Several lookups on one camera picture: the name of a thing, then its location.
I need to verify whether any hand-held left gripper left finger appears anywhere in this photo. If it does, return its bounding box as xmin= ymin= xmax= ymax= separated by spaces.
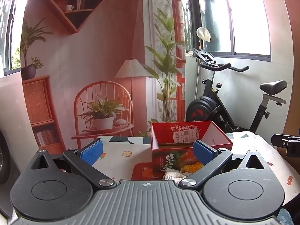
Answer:
xmin=30 ymin=139 xmax=117 ymax=190

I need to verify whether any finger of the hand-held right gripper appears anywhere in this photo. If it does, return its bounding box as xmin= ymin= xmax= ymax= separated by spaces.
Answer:
xmin=271 ymin=134 xmax=300 ymax=157

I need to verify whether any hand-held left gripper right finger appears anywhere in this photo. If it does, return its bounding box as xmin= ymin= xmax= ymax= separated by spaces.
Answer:
xmin=179 ymin=140 xmax=268 ymax=190

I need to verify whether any orange floral quilted cloth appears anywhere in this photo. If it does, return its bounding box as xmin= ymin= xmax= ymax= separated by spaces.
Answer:
xmin=180 ymin=161 xmax=205 ymax=173

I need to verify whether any white mesh cloth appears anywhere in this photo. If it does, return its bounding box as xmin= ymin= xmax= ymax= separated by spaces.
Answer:
xmin=163 ymin=171 xmax=188 ymax=184

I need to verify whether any red strawberry print cardboard box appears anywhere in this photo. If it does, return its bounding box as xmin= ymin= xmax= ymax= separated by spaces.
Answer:
xmin=151 ymin=121 xmax=233 ymax=178

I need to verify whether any black exercise bike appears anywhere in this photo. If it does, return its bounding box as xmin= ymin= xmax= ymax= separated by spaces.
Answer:
xmin=186 ymin=48 xmax=287 ymax=134

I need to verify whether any red bear print mat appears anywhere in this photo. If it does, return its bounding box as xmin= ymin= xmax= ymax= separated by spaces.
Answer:
xmin=131 ymin=162 xmax=154 ymax=181

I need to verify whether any metal pole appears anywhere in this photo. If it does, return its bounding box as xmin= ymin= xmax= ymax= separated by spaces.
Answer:
xmin=194 ymin=40 xmax=203 ymax=101

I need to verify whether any printed room scene backdrop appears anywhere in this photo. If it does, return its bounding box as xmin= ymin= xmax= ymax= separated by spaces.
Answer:
xmin=20 ymin=0 xmax=188 ymax=155

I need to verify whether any white plastic bag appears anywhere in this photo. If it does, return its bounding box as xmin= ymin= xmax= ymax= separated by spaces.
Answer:
xmin=196 ymin=27 xmax=211 ymax=43

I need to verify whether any dark framed window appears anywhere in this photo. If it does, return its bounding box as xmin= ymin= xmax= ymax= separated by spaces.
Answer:
xmin=185 ymin=0 xmax=272 ymax=62
xmin=0 ymin=0 xmax=26 ymax=77

